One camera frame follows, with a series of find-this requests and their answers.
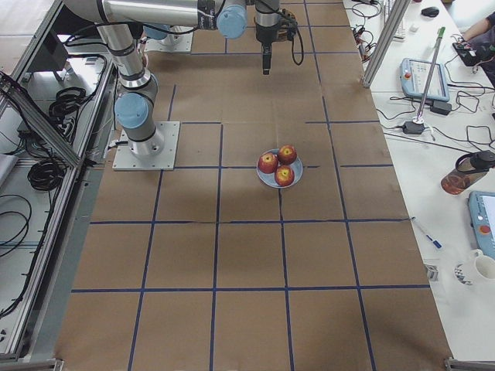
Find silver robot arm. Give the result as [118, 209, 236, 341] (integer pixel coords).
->
[64, 1, 247, 158]
[254, 0, 281, 75]

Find green tipped metal rod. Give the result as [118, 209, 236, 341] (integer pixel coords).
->
[412, 26, 446, 125]

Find aluminium frame post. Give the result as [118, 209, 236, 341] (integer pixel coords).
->
[361, 0, 409, 88]

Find person forearm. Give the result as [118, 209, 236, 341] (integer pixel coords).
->
[462, 14, 494, 41]

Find blue teach pendant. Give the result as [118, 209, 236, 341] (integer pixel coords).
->
[468, 191, 495, 258]
[400, 58, 450, 102]

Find light blue plate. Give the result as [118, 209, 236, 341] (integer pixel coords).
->
[256, 149, 303, 189]

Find black computer mouse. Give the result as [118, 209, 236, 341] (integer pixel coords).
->
[421, 6, 439, 18]

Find coiled black cables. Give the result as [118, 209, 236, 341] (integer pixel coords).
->
[27, 160, 63, 191]

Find black power adapter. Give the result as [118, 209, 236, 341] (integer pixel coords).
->
[402, 121, 425, 135]

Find blue white pen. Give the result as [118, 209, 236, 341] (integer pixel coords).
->
[411, 216, 442, 250]

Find dark water bottle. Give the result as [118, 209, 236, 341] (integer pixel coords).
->
[441, 151, 494, 195]

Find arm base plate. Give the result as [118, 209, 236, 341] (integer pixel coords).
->
[142, 33, 193, 53]
[112, 121, 180, 171]

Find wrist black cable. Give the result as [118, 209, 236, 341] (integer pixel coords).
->
[280, 7, 305, 65]

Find red apple on plate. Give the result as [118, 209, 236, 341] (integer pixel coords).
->
[274, 165, 295, 187]
[277, 145, 298, 165]
[258, 151, 278, 174]

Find white mug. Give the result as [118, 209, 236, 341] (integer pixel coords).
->
[454, 249, 494, 286]

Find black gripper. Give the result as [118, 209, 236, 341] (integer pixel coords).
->
[261, 43, 271, 75]

